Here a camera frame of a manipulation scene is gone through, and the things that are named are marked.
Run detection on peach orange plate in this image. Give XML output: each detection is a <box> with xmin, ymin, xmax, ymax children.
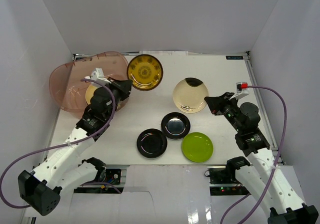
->
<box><xmin>85</xmin><ymin>84</ymin><xmax>98</xmax><ymax>105</ymax></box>

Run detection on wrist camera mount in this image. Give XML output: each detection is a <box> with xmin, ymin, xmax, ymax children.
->
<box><xmin>230</xmin><ymin>82</ymin><xmax>250</xmax><ymax>100</ymax></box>
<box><xmin>84</xmin><ymin>68</ymin><xmax>111</xmax><ymax>85</ymax></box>

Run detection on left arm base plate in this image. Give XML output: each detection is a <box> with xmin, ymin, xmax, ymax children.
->
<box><xmin>83</xmin><ymin>168</ymin><xmax>122</xmax><ymax>190</ymax></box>

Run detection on papers at table back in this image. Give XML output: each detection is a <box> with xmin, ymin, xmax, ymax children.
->
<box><xmin>139</xmin><ymin>51</ymin><xmax>189</xmax><ymax>56</ymax></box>

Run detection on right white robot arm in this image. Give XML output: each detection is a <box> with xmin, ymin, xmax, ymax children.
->
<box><xmin>204</xmin><ymin>92</ymin><xmax>319</xmax><ymax>223</ymax></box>

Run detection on lime green plate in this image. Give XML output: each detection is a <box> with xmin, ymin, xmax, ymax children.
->
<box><xmin>181</xmin><ymin>132</ymin><xmax>214</xmax><ymax>163</ymax></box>

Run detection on cream plate with ink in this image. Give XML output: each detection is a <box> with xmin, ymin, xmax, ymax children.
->
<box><xmin>172</xmin><ymin>77</ymin><xmax>209</xmax><ymax>114</ymax></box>

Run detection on yellow patterned brown plate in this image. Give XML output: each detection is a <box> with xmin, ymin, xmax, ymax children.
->
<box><xmin>126</xmin><ymin>54</ymin><xmax>164</xmax><ymax>91</ymax></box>

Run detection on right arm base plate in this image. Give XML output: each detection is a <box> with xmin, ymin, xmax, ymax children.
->
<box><xmin>204</xmin><ymin>167</ymin><xmax>249</xmax><ymax>196</ymax></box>

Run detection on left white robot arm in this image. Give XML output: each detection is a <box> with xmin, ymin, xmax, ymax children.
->
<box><xmin>18</xmin><ymin>77</ymin><xmax>132</xmax><ymax>216</ymax></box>

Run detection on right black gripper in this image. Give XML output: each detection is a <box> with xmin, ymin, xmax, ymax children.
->
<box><xmin>204</xmin><ymin>92</ymin><xmax>243</xmax><ymax>133</ymax></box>

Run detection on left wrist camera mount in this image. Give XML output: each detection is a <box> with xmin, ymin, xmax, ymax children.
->
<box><xmin>84</xmin><ymin>68</ymin><xmax>111</xmax><ymax>85</ymax></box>

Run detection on pink translucent plastic bin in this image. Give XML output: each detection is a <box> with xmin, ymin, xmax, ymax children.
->
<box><xmin>49</xmin><ymin>51</ymin><xmax>128</xmax><ymax>119</ymax></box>

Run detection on glossy black plate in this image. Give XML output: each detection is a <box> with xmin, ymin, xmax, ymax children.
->
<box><xmin>136</xmin><ymin>128</ymin><xmax>168</xmax><ymax>159</ymax></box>
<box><xmin>161</xmin><ymin>112</ymin><xmax>191</xmax><ymax>140</ymax></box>

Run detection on purple cable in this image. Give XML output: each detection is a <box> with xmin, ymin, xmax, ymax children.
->
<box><xmin>219</xmin><ymin>85</ymin><xmax>288</xmax><ymax>224</ymax></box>
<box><xmin>0</xmin><ymin>77</ymin><xmax>123</xmax><ymax>208</ymax></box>

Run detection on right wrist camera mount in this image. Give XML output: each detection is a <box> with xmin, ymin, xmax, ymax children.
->
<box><xmin>230</xmin><ymin>82</ymin><xmax>250</xmax><ymax>100</ymax></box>

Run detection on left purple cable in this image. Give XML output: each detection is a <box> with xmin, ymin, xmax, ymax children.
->
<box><xmin>0</xmin><ymin>77</ymin><xmax>123</xmax><ymax>208</ymax></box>

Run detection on blue table label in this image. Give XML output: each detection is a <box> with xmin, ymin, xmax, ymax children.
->
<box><xmin>226</xmin><ymin>56</ymin><xmax>244</xmax><ymax>60</ymax></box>

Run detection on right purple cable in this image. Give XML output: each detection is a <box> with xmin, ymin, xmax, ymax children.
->
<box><xmin>219</xmin><ymin>85</ymin><xmax>288</xmax><ymax>224</ymax></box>

